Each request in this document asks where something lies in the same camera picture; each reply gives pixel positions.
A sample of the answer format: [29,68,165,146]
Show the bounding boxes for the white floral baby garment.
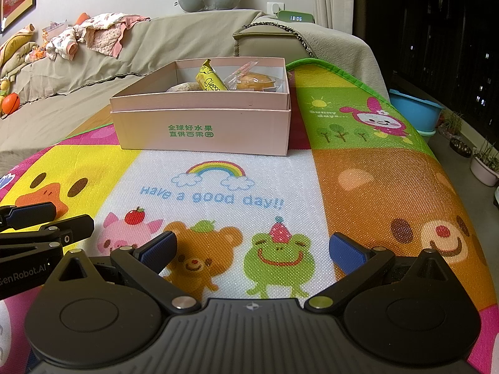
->
[45,25,88,61]

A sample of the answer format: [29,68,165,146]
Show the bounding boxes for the dark glass door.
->
[353,0,499,125]

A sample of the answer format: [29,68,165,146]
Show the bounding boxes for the pale grain bar packet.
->
[166,82,203,93]

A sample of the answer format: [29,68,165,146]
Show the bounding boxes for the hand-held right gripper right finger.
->
[304,232,457,314]

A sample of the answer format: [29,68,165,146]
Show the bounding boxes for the yellow cloth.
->
[0,25,43,73]

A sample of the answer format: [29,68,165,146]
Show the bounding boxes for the orange ball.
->
[0,93,20,113]

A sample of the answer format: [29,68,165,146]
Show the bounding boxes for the colourful cartoon play mat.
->
[0,58,494,374]

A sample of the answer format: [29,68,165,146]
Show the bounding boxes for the grass plant pot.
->
[438,111,464,137]

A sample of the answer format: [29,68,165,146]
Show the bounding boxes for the pink quilted baby garment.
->
[80,12,151,57]

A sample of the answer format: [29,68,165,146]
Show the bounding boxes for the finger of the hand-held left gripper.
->
[0,201,57,231]
[0,214,95,260]

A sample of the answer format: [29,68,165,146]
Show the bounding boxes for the white plant pot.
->
[470,154,499,187]

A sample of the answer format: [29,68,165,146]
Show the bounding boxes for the green digital clock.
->
[276,10,314,24]

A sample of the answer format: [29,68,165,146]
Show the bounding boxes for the blue plastic basin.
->
[389,89,445,133]

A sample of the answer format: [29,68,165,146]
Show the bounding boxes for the dark plant pot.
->
[449,137,472,158]

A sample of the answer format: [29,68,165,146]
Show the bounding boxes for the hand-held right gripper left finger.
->
[47,231,201,314]

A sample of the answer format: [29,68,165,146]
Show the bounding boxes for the clear bun packet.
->
[224,60,283,92]

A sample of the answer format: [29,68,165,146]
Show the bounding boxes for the pink cardboard box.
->
[109,58,292,156]

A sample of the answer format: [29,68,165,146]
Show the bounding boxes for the yellow cheese stick packet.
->
[195,59,229,92]

